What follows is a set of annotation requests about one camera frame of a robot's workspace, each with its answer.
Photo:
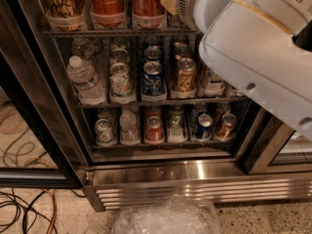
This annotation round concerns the middle green white soda can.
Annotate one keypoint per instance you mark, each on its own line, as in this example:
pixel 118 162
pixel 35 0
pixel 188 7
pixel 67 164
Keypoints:
pixel 119 55

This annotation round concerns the open glass fridge door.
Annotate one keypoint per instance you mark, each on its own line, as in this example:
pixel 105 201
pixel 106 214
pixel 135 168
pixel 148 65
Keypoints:
pixel 24 83

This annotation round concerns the green white soda can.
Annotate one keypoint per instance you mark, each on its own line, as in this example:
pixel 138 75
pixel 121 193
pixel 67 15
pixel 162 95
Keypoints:
pixel 120 79
pixel 119 55

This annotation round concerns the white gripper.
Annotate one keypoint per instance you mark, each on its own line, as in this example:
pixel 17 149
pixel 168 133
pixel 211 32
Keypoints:
pixel 186 12

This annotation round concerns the bottom shelf gold can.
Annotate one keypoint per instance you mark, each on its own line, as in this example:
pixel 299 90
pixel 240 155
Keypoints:
pixel 226 126

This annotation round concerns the stainless steel display fridge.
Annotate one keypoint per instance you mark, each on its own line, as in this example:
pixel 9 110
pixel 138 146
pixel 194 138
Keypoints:
pixel 140 100

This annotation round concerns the middle blue Pepsi can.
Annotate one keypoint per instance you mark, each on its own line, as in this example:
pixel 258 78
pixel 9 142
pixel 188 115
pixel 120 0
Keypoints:
pixel 153 54

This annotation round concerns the left red Coca-Cola can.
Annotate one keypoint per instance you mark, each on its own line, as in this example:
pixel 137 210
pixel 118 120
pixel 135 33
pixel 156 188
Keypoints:
pixel 109 13

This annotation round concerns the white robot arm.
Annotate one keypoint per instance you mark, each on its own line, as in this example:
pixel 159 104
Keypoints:
pixel 250 44

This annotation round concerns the front orange LaCroix can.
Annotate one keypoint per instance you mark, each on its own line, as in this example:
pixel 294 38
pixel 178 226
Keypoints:
pixel 185 75

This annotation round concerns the clear water bottle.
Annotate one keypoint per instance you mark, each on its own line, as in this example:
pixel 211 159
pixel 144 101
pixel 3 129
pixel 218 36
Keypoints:
pixel 83 48
pixel 86 81

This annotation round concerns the right red Coca-Cola can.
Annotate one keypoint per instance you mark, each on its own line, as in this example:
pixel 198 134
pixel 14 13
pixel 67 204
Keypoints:
pixel 148 13

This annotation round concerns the middle orange can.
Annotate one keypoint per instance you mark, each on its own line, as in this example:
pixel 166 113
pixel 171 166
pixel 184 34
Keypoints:
pixel 182 51

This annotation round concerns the front green white soda can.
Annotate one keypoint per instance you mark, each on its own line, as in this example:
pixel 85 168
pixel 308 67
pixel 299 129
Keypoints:
pixel 120 79

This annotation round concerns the front blue Pepsi can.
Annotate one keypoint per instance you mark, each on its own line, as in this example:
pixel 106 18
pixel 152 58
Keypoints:
pixel 153 79

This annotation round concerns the bottom shelf green white can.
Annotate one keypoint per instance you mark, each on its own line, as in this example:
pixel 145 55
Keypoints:
pixel 104 132

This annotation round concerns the rear clear water bottle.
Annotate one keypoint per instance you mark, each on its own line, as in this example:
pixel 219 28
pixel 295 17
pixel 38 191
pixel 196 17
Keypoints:
pixel 83 48

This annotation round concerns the clear plastic bag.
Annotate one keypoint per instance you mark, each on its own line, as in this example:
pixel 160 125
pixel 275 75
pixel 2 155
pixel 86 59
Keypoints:
pixel 178 215

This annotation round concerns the blue pepsi can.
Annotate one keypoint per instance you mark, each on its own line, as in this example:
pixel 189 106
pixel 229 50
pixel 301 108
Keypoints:
pixel 153 54
pixel 153 79

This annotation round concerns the red coca-cola can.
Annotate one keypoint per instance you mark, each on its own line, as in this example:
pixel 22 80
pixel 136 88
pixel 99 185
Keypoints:
pixel 109 13
pixel 148 13

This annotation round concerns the bottom shelf red can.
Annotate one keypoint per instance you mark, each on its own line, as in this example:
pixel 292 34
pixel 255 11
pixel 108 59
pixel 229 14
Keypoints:
pixel 154 129

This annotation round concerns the bottom shelf blue can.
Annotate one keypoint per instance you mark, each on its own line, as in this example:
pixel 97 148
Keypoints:
pixel 203 127

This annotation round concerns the bottom shelf water bottle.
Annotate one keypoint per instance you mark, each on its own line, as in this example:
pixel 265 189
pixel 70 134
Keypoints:
pixel 129 128

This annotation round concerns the front clear water bottle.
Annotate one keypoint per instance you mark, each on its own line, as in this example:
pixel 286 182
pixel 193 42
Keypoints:
pixel 86 81

